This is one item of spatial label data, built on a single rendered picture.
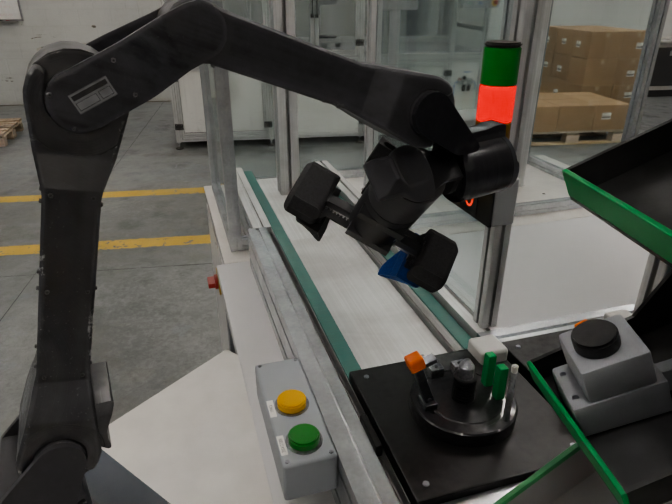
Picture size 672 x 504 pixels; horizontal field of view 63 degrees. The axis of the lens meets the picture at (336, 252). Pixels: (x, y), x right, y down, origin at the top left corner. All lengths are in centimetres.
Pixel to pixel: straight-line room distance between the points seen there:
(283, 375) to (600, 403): 52
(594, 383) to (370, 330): 65
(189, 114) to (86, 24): 325
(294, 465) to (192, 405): 30
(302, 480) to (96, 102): 52
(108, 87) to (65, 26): 849
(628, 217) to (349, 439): 50
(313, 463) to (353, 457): 5
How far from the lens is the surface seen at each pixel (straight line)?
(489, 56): 80
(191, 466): 87
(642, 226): 34
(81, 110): 36
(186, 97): 583
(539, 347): 93
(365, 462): 71
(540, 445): 76
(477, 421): 74
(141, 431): 94
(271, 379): 83
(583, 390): 42
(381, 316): 105
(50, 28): 891
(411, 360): 69
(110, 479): 60
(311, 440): 72
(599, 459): 41
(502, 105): 81
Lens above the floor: 148
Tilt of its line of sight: 26 degrees down
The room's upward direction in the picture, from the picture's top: straight up
